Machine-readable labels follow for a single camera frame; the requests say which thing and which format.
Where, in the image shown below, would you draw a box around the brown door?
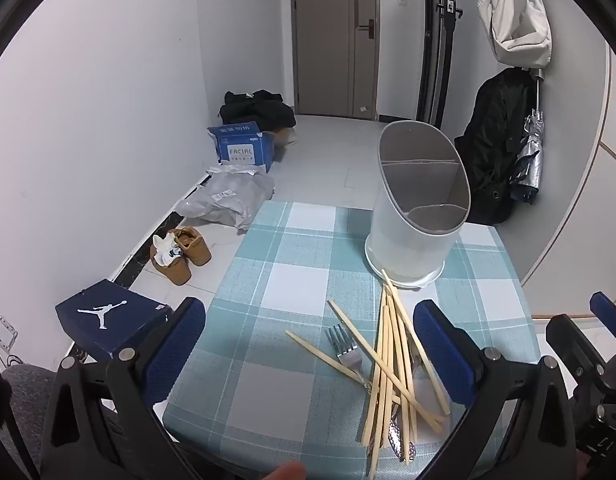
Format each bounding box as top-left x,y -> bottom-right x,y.
290,0 -> 381,121

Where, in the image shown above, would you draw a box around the navy shoe box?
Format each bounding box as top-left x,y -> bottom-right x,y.
55,279 -> 175,363

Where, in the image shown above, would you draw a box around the metal spoon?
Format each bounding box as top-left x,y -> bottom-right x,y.
386,405 -> 417,463

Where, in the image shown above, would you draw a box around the pile of black clothes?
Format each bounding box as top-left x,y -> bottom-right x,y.
219,90 -> 297,131

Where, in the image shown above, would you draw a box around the black door frame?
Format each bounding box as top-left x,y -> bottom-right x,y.
417,0 -> 464,131

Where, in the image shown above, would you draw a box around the grey plastic bag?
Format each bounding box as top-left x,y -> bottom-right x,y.
175,165 -> 276,232

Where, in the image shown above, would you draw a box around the white hanging bag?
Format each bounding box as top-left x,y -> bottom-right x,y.
477,0 -> 553,68

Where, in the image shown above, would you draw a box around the teal checked tablecloth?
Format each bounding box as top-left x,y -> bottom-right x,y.
160,200 -> 541,480

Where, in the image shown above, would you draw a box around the white paper stuffing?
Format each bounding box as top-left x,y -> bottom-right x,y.
154,235 -> 183,266

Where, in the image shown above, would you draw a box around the silver folded umbrella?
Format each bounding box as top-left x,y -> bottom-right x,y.
510,67 -> 546,206

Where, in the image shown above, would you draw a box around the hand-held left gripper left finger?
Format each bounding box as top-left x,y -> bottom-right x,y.
40,296 -> 209,480

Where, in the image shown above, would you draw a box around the metal fork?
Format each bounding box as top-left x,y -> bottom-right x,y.
327,324 -> 371,386

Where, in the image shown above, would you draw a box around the bundle of wooden chopsticks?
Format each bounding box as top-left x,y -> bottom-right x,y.
285,268 -> 453,478

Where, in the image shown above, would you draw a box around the white plastic utensil holder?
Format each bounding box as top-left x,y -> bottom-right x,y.
364,120 -> 471,289

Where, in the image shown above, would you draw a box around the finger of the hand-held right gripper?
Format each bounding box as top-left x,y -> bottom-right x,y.
589,291 -> 616,333
545,312 -> 616,388

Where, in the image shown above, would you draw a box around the brown shoe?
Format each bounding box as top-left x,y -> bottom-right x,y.
168,226 -> 213,267
149,234 -> 193,286

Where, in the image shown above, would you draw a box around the black backpack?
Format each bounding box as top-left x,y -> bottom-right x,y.
454,67 -> 539,226

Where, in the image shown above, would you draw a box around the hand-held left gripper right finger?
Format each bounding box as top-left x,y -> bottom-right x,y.
412,299 -> 579,480

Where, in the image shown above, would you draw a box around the grey fabric seat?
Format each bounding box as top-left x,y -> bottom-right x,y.
0,364 -> 118,480

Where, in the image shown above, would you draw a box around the blue cardboard box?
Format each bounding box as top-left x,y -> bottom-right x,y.
208,121 -> 276,173

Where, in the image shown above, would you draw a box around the person's left hand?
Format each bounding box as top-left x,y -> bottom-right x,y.
260,461 -> 307,480

